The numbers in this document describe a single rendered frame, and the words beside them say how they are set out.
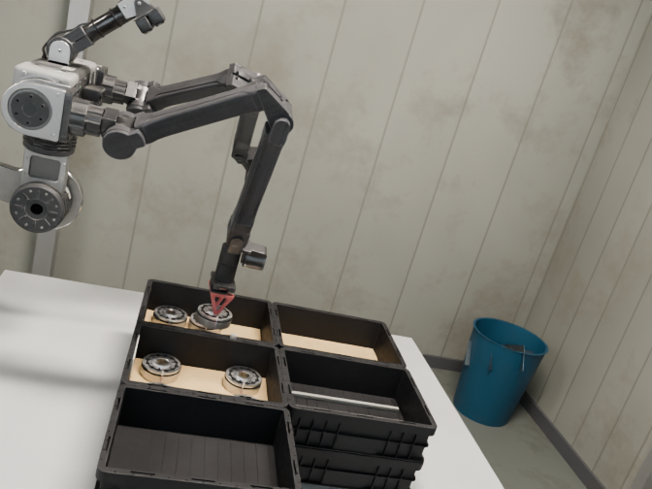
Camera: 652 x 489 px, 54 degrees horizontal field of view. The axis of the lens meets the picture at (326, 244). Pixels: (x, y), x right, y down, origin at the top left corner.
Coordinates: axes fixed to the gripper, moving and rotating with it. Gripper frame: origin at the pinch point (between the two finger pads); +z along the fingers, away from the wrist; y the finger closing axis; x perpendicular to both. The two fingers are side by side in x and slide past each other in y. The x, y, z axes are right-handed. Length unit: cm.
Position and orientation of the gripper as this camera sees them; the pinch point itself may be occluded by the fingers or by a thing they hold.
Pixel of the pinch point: (215, 308)
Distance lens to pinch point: 189.0
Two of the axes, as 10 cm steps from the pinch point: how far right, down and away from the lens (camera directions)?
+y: -2.3, -3.5, 9.1
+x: -9.3, -2.0, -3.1
